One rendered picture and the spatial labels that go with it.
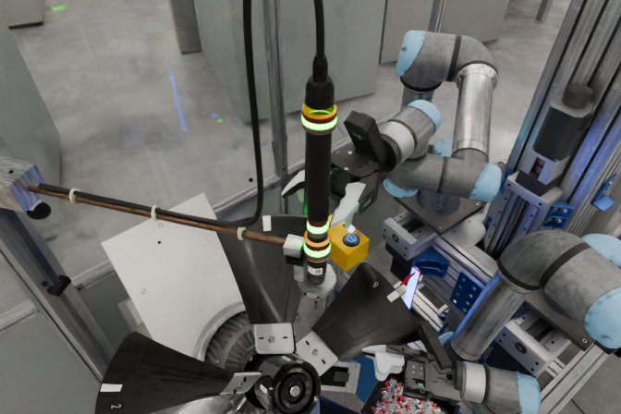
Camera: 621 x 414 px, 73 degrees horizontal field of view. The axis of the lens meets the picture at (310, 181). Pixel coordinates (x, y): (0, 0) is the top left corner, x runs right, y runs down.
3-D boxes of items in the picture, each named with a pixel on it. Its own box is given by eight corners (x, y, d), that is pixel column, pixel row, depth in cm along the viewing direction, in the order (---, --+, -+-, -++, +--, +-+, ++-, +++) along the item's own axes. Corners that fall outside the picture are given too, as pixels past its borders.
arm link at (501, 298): (513, 208, 80) (419, 355, 107) (563, 249, 73) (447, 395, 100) (550, 200, 86) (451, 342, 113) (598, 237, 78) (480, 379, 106)
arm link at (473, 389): (484, 359, 90) (475, 372, 96) (462, 355, 91) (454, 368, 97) (486, 396, 85) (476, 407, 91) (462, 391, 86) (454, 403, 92)
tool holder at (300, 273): (281, 290, 75) (278, 256, 69) (293, 260, 80) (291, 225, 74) (331, 302, 74) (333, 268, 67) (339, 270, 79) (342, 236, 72)
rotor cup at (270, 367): (257, 420, 93) (282, 448, 82) (227, 365, 91) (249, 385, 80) (308, 378, 100) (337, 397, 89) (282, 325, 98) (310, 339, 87)
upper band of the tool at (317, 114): (298, 133, 53) (298, 114, 51) (307, 115, 56) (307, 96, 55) (331, 139, 53) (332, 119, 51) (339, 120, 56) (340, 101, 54)
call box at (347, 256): (313, 246, 145) (313, 225, 138) (334, 231, 150) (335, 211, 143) (345, 275, 136) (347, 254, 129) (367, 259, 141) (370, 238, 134)
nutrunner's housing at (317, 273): (303, 296, 77) (298, 61, 47) (309, 278, 80) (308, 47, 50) (323, 300, 77) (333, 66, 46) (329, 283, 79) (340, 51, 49)
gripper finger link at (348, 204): (348, 252, 62) (363, 209, 69) (351, 225, 58) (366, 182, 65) (328, 247, 63) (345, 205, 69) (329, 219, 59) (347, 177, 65)
